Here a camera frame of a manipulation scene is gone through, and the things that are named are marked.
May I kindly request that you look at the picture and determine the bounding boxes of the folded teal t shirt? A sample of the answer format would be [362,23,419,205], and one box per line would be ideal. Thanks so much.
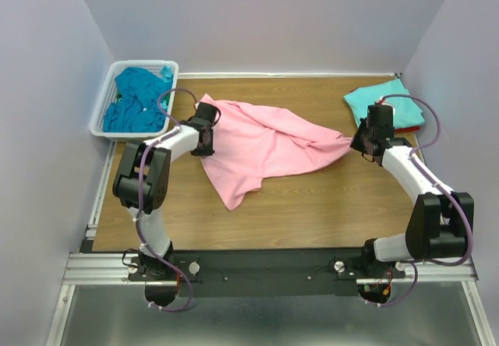
[344,79,425,129]

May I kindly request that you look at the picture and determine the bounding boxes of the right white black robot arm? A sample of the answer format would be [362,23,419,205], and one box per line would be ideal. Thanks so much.
[351,118,474,277]

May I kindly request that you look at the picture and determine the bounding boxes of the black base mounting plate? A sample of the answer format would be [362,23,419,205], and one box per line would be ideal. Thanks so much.
[122,248,405,307]

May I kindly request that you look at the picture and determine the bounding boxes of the blue t shirt in basket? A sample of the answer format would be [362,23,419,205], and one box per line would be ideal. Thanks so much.
[103,67,173,133]

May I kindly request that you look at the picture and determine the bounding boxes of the light teal cloth in basket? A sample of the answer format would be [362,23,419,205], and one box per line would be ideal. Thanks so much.
[160,65,175,83]

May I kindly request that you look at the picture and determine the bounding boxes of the folded red t shirt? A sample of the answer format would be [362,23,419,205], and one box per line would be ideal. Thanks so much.
[395,125,420,133]

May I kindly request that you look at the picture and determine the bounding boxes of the aluminium frame rail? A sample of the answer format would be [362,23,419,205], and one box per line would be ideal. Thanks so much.
[62,253,130,285]

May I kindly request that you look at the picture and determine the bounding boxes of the white plastic basket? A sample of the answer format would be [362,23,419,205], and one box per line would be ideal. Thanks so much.
[90,60,179,141]

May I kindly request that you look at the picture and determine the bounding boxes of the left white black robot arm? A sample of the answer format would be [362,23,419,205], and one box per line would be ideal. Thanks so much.
[112,102,221,281]

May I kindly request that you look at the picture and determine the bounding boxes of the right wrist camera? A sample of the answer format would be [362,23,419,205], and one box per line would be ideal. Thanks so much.
[366,104,394,129]

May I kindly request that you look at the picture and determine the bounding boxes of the pink t shirt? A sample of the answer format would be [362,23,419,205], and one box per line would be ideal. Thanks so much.
[201,94,351,210]

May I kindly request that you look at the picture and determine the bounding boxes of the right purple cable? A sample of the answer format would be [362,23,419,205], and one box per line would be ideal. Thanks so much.
[364,94,475,309]

